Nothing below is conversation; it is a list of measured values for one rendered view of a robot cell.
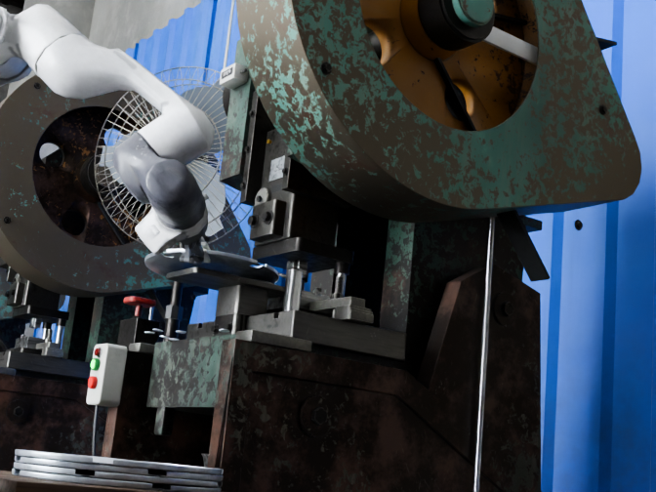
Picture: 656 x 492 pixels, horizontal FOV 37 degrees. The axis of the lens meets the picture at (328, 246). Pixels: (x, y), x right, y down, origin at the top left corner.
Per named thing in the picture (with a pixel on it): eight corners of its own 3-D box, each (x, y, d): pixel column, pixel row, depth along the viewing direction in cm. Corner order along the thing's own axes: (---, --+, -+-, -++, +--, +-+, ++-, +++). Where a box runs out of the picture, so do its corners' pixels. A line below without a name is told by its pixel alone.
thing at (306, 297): (295, 308, 211) (297, 288, 212) (258, 313, 223) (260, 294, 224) (327, 315, 216) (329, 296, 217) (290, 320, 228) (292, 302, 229)
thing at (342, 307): (350, 318, 198) (354, 268, 200) (303, 323, 211) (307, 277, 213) (373, 323, 201) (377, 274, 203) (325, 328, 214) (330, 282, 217)
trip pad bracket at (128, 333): (126, 396, 221) (139, 312, 226) (108, 396, 229) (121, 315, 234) (149, 399, 225) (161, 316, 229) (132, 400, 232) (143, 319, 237)
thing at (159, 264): (212, 293, 228) (212, 290, 228) (306, 283, 210) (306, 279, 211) (116, 260, 207) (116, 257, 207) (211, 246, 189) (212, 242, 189)
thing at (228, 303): (187, 328, 196) (196, 264, 199) (156, 333, 207) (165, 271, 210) (289, 348, 210) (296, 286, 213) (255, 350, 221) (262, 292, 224)
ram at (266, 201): (272, 232, 210) (287, 105, 217) (236, 241, 222) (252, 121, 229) (336, 249, 220) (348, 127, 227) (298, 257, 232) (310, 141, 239)
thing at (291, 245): (296, 261, 210) (299, 236, 211) (247, 270, 226) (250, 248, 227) (354, 275, 219) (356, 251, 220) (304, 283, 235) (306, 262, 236)
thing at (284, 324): (291, 339, 192) (294, 308, 193) (184, 348, 227) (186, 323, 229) (405, 360, 208) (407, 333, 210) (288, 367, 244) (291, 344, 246)
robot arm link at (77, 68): (27, 60, 169) (131, 188, 161) (115, 0, 172) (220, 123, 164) (46, 88, 179) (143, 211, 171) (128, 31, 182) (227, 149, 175)
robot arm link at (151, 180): (156, 137, 175) (110, 170, 173) (141, 103, 163) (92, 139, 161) (216, 209, 171) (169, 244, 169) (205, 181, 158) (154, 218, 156)
